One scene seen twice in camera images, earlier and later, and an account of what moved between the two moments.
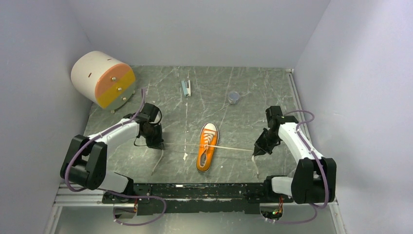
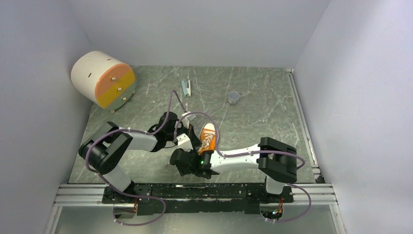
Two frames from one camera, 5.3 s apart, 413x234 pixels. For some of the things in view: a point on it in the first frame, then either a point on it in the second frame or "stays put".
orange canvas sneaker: x=207 y=140 stays put
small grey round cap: x=234 y=97 stays put
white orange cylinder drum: x=103 y=79 stays put
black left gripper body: x=153 y=136 -> x=183 y=129
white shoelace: x=253 y=157 -> x=208 y=135
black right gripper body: x=267 y=140 -> x=183 y=171
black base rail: x=195 y=198 stays put
